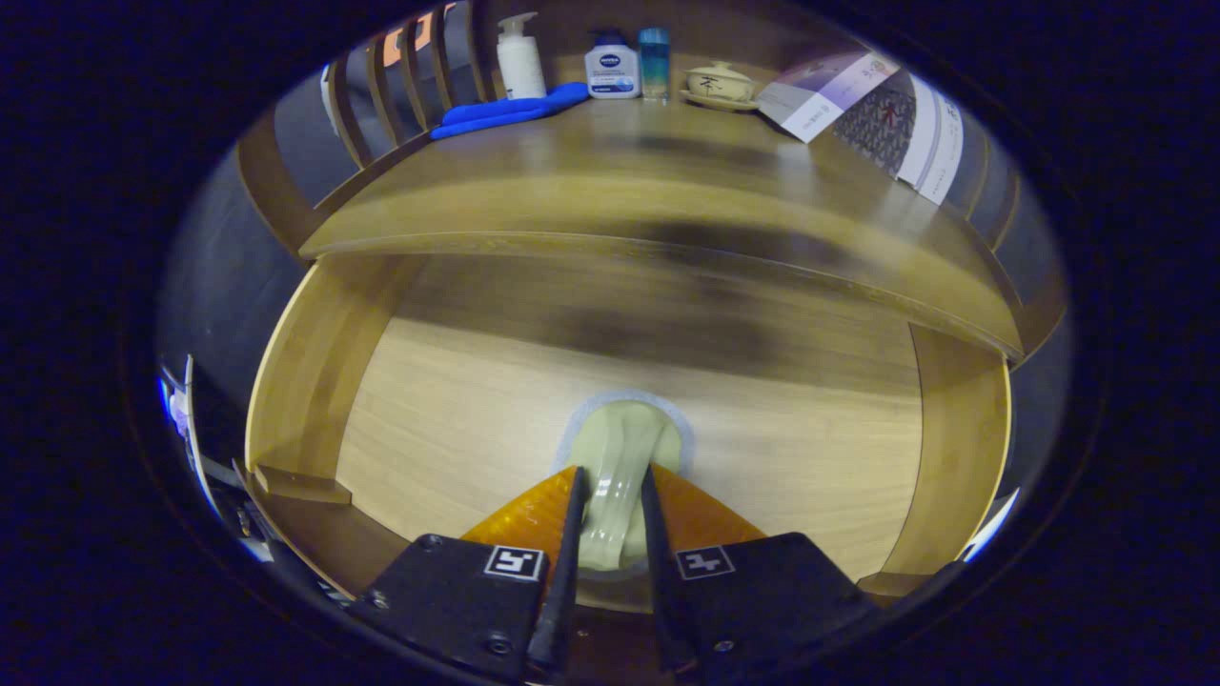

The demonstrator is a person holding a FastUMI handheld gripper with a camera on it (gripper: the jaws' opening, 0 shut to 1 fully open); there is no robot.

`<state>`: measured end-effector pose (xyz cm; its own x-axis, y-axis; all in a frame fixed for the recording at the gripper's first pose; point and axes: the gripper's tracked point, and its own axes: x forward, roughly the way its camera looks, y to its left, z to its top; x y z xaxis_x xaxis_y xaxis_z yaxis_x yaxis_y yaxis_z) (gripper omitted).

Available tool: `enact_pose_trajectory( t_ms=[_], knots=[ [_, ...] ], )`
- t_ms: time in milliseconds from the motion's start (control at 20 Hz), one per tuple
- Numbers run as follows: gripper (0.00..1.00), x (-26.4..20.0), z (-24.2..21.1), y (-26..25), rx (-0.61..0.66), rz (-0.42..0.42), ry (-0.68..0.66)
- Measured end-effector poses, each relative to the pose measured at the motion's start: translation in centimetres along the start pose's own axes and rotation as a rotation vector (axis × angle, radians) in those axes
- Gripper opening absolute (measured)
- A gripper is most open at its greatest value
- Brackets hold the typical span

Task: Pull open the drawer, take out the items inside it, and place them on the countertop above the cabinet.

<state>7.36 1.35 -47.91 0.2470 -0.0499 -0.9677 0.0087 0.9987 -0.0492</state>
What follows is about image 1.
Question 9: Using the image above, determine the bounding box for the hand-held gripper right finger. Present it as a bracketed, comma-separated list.
[640, 463, 883, 674]

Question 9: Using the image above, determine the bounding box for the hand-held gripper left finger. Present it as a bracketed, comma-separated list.
[348, 465, 592, 682]

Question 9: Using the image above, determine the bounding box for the wooden drawer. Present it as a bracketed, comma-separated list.
[246, 252, 1011, 613]

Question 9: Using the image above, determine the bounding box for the wooden countertop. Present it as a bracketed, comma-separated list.
[300, 93, 1026, 358]

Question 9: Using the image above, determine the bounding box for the wooden cabinet with slatted shelf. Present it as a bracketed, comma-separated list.
[234, 0, 1068, 611]

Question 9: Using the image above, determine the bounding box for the white book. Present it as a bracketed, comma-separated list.
[917, 86, 966, 206]

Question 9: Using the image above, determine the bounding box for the dark patterned cover book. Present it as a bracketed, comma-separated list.
[832, 69, 940, 187]

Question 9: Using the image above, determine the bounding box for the blue folded cloth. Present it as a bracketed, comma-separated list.
[429, 82, 592, 142]

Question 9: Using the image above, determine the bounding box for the cream ceramic saucer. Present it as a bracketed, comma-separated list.
[679, 89, 761, 112]

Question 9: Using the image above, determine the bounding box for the purple and white box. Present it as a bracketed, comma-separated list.
[756, 50, 902, 144]

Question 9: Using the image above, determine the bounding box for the cream ceramic lidded cup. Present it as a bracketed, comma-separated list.
[686, 61, 756, 100]

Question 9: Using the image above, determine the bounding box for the white pump bottle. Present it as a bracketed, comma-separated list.
[496, 11, 547, 101]

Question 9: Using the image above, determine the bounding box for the blue glass bottle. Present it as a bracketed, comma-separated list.
[638, 27, 671, 102]

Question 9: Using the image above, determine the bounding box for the white bottle with blue cap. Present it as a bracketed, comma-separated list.
[584, 29, 641, 100]

